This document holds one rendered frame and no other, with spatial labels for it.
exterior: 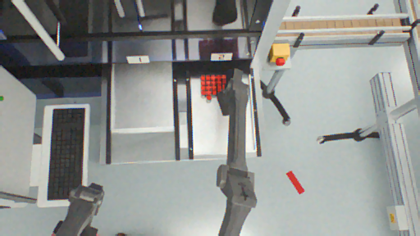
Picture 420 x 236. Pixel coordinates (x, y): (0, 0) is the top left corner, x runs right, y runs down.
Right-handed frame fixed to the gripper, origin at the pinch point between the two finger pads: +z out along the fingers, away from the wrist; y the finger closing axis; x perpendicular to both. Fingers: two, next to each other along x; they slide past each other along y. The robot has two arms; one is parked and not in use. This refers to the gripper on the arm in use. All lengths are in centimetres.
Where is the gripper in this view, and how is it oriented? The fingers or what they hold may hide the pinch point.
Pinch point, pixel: (225, 109)
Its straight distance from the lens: 157.8
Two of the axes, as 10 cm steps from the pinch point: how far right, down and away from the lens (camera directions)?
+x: -9.5, 2.8, -1.4
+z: -0.6, 2.8, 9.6
